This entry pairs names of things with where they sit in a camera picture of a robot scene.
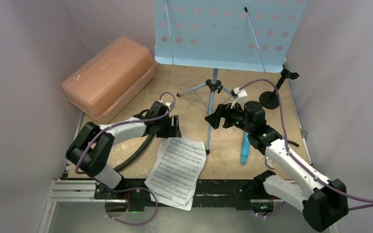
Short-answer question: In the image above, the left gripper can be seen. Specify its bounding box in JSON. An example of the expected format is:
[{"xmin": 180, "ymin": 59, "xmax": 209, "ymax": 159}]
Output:
[{"xmin": 155, "ymin": 115, "xmax": 180, "ymax": 138}]

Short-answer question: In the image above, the sheet music top page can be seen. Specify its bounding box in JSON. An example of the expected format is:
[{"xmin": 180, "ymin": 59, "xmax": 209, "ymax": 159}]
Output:
[{"xmin": 145, "ymin": 137, "xmax": 206, "ymax": 200}]

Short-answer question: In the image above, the sheet music page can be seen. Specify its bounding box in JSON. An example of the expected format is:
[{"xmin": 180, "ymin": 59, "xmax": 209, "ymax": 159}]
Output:
[
  {"xmin": 145, "ymin": 137, "xmax": 206, "ymax": 200},
  {"xmin": 158, "ymin": 194, "xmax": 193, "ymax": 211}
]

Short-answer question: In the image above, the black microphone desk stand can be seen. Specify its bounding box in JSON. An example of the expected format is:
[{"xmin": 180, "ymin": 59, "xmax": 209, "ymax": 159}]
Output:
[{"xmin": 259, "ymin": 67, "xmax": 299, "ymax": 109}]

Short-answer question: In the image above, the blue music stand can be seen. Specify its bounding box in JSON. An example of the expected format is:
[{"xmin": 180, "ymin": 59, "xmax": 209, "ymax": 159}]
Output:
[{"xmin": 153, "ymin": 0, "xmax": 309, "ymax": 155}]

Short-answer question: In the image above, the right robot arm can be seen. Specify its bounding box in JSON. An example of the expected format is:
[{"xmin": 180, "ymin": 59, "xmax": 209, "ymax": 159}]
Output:
[{"xmin": 205, "ymin": 101, "xmax": 349, "ymax": 232}]

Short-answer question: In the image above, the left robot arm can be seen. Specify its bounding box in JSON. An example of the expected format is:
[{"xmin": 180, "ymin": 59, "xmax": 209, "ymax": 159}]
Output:
[{"xmin": 66, "ymin": 100, "xmax": 182, "ymax": 199}]

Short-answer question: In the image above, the blue toy microphone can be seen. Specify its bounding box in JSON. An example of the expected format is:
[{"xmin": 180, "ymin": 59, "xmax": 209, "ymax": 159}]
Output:
[{"xmin": 240, "ymin": 133, "xmax": 251, "ymax": 165}]

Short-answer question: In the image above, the red adjustable wrench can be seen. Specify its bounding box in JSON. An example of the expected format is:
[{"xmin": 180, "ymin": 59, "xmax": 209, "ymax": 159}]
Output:
[{"xmin": 265, "ymin": 157, "xmax": 276, "ymax": 169}]

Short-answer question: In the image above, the sheet music bottom page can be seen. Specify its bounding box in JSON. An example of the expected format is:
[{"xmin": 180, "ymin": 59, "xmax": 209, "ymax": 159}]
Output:
[{"xmin": 158, "ymin": 194, "xmax": 193, "ymax": 211}]

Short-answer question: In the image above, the pink plastic storage box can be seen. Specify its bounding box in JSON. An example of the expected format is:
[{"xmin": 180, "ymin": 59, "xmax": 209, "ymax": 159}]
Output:
[{"xmin": 62, "ymin": 36, "xmax": 154, "ymax": 124}]

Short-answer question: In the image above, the black rubber hose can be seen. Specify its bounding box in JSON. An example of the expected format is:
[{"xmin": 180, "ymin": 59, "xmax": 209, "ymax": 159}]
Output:
[{"xmin": 113, "ymin": 134, "xmax": 155, "ymax": 172}]

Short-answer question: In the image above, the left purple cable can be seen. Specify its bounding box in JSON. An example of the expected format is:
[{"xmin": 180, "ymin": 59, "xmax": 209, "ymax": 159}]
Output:
[{"xmin": 74, "ymin": 92, "xmax": 177, "ymax": 226}]

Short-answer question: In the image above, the purple cable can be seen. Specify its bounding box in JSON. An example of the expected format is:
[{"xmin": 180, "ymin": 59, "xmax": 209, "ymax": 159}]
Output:
[
  {"xmin": 74, "ymin": 92, "xmax": 177, "ymax": 226},
  {"xmin": 237, "ymin": 79, "xmax": 373, "ymax": 219}
]

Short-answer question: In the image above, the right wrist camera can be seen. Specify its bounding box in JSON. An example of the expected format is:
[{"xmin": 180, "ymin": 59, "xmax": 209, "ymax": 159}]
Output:
[{"xmin": 231, "ymin": 87, "xmax": 248, "ymax": 109}]

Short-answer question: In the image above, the aluminium mounting rail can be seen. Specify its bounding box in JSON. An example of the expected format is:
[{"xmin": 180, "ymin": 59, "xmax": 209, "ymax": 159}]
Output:
[{"xmin": 49, "ymin": 180, "xmax": 267, "ymax": 201}]

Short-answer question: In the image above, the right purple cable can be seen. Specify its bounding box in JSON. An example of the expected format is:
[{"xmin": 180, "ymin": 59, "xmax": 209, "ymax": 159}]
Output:
[{"xmin": 237, "ymin": 79, "xmax": 373, "ymax": 219}]

